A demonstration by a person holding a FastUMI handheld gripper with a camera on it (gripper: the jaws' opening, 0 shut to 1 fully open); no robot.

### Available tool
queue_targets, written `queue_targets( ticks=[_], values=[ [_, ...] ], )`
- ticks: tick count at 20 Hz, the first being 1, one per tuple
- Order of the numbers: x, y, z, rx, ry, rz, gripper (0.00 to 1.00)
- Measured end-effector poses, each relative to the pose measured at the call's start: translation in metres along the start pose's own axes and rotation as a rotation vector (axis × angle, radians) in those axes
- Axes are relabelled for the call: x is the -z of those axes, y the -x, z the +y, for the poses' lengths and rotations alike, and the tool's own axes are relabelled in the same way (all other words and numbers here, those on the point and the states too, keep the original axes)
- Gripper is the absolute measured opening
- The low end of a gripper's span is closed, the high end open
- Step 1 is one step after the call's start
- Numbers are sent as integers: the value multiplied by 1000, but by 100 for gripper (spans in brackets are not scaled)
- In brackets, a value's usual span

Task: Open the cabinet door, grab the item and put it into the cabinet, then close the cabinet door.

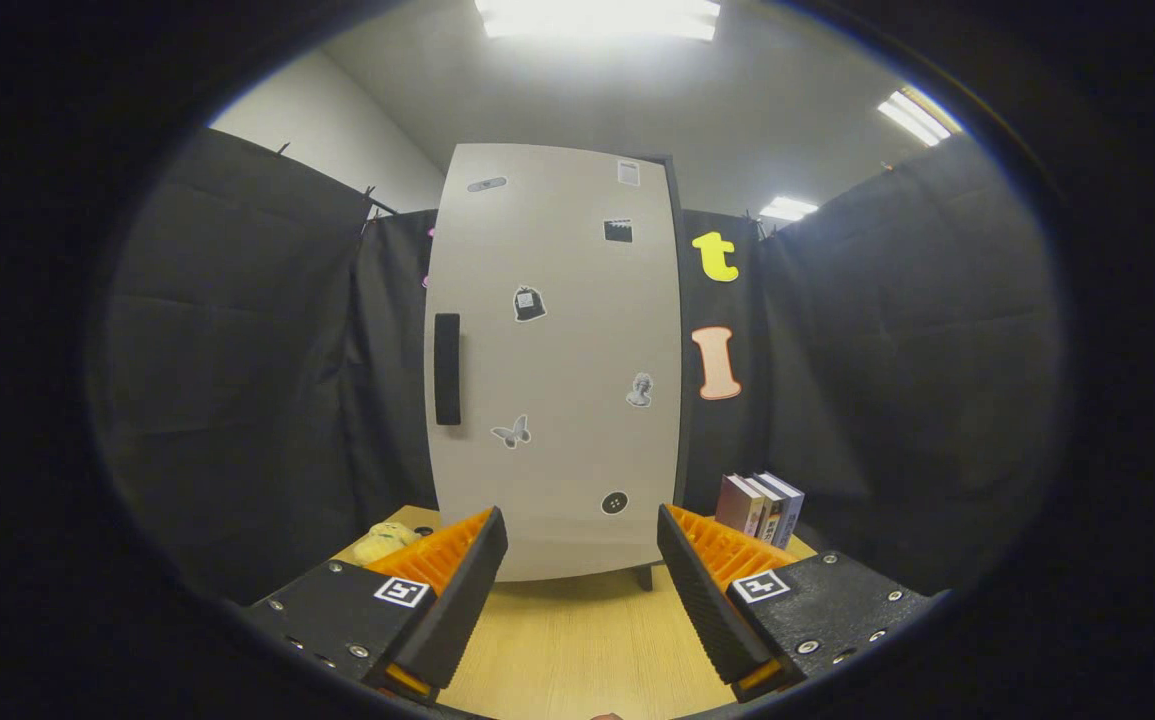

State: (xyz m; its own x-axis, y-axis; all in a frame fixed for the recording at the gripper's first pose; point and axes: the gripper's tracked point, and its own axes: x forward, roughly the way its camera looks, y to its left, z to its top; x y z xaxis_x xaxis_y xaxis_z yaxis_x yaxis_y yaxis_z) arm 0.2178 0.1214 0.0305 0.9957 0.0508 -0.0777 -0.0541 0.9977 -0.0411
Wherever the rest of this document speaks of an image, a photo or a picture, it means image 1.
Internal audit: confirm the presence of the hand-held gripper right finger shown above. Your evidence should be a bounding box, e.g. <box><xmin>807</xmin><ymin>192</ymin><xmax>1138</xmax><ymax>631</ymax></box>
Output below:
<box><xmin>657</xmin><ymin>503</ymin><xmax>941</xmax><ymax>703</ymax></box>

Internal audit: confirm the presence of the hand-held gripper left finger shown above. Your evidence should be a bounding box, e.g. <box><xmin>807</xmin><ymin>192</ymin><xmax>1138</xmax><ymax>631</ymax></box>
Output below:
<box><xmin>237</xmin><ymin>506</ymin><xmax>509</xmax><ymax>709</ymax></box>

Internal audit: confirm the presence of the beige cabinet door black handle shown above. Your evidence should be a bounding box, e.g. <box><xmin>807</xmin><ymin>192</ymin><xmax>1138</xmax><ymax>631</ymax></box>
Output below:
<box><xmin>424</xmin><ymin>143</ymin><xmax>683</xmax><ymax>583</ymax></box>

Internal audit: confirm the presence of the dark grey cabinet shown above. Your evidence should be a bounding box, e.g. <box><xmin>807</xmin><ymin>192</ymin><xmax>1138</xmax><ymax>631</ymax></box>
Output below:
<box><xmin>627</xmin><ymin>150</ymin><xmax>693</xmax><ymax>593</ymax></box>

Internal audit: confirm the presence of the yellow plush toy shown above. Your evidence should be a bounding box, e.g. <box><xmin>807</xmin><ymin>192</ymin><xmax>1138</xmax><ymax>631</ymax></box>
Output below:
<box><xmin>352</xmin><ymin>521</ymin><xmax>422</xmax><ymax>567</ymax></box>

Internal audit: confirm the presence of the pink-brown book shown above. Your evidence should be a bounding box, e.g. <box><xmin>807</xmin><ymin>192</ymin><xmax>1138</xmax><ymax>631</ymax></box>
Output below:
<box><xmin>715</xmin><ymin>474</ymin><xmax>764</xmax><ymax>538</ymax></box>

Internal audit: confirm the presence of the white book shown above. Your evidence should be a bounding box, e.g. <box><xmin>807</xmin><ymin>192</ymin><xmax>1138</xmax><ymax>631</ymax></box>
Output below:
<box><xmin>742</xmin><ymin>476</ymin><xmax>786</xmax><ymax>546</ymax></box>

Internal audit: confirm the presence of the blue-grey book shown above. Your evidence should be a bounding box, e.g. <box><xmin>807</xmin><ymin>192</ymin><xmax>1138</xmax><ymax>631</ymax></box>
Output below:
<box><xmin>757</xmin><ymin>471</ymin><xmax>806</xmax><ymax>550</ymax></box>

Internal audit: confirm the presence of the black backdrop cloth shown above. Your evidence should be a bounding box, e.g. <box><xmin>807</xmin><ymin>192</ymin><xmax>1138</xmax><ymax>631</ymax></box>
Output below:
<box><xmin>97</xmin><ymin>125</ymin><xmax>1068</xmax><ymax>601</ymax></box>

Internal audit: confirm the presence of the small ceiling light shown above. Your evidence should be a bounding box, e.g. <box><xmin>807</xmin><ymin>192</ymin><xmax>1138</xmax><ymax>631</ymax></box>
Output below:
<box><xmin>759</xmin><ymin>195</ymin><xmax>820</xmax><ymax>223</ymax></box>

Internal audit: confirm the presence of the twin strip ceiling light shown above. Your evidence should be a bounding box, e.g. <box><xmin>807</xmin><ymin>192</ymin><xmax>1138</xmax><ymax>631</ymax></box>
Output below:
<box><xmin>877</xmin><ymin>88</ymin><xmax>965</xmax><ymax>148</ymax></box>

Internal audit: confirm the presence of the large ceiling light panel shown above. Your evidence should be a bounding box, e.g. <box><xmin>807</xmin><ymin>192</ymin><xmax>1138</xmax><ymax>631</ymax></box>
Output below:
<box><xmin>475</xmin><ymin>0</ymin><xmax>723</xmax><ymax>43</ymax></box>

